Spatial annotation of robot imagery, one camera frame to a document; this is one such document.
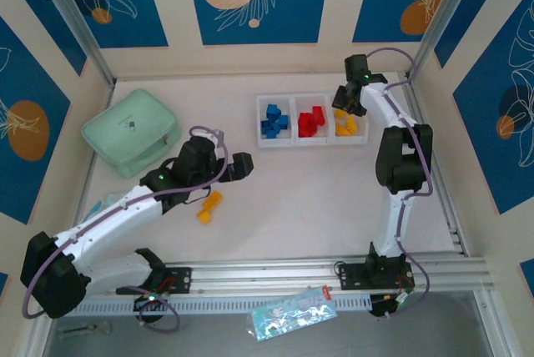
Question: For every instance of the yellow lego brick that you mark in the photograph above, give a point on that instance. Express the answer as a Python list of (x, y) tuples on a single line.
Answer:
[(343, 130), (352, 124), (213, 202), (340, 114), (204, 217)]

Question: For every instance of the blue lego brick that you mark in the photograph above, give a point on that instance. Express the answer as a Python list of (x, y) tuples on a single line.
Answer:
[(272, 134), (276, 127), (267, 125), (283, 120), (273, 111)]

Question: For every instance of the white three-compartment tray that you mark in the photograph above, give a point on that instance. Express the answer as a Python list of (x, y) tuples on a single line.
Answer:
[(292, 142)]

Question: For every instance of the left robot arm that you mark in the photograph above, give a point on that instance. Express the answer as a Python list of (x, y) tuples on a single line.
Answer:
[(104, 223)]

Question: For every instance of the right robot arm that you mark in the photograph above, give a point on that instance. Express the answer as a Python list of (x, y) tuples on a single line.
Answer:
[(400, 157)]

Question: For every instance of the mint green zipper pouch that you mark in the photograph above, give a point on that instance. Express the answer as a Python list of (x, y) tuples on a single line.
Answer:
[(125, 123)]

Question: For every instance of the small clear plastic bag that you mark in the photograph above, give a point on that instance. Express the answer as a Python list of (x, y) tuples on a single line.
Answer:
[(104, 202)]

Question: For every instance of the black connector module with LED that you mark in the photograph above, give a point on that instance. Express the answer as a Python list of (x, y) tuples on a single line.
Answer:
[(144, 305), (381, 309)]

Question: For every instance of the printed plastic packet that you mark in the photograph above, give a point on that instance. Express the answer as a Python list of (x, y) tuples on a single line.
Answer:
[(292, 315)]

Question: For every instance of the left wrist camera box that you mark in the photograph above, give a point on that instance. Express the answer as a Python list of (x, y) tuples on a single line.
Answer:
[(218, 137)]

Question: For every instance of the aluminium frame post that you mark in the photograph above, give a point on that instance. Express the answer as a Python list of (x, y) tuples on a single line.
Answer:
[(72, 11), (446, 11)]

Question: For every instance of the aluminium side rail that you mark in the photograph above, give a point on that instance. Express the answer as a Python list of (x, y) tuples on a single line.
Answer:
[(442, 207), (109, 98)]

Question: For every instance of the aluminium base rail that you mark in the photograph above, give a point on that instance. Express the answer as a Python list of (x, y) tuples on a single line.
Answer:
[(271, 275)]

